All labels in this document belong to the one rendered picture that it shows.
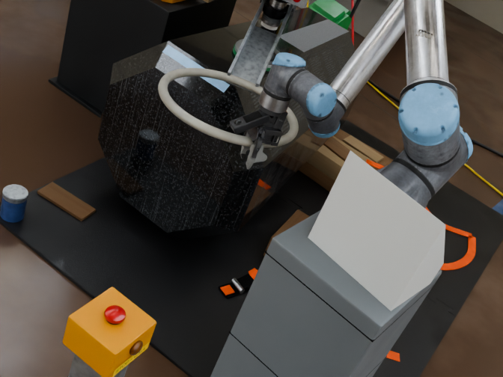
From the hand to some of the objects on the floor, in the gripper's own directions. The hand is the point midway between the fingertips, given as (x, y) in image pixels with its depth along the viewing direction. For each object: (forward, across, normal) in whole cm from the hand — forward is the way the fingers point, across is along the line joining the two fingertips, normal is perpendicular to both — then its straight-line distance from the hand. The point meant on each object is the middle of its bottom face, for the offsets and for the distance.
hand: (244, 160), depth 218 cm
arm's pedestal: (+90, -31, -32) cm, 101 cm away
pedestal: (+78, +181, -16) cm, 198 cm away
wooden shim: (+84, +83, +30) cm, 122 cm away
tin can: (+86, +74, +54) cm, 125 cm away
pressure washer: (+69, +228, -145) cm, 279 cm away
